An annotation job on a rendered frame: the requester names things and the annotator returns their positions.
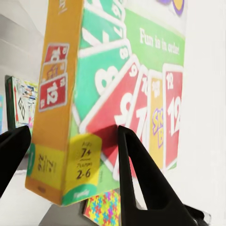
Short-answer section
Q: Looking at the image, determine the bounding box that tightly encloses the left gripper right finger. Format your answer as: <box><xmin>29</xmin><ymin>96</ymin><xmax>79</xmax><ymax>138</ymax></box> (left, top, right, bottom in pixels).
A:
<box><xmin>118</xmin><ymin>125</ymin><xmax>198</xmax><ymax>226</ymax></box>

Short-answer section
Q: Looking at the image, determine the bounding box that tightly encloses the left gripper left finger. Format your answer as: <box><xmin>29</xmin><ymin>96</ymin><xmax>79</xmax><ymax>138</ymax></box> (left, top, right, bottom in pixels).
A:
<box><xmin>0</xmin><ymin>125</ymin><xmax>32</xmax><ymax>198</ymax></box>

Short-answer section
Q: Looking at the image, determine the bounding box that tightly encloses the jigsaw puzzle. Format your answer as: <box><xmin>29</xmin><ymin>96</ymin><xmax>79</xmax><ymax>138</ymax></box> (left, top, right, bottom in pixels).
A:
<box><xmin>83</xmin><ymin>190</ymin><xmax>121</xmax><ymax>226</ymax></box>

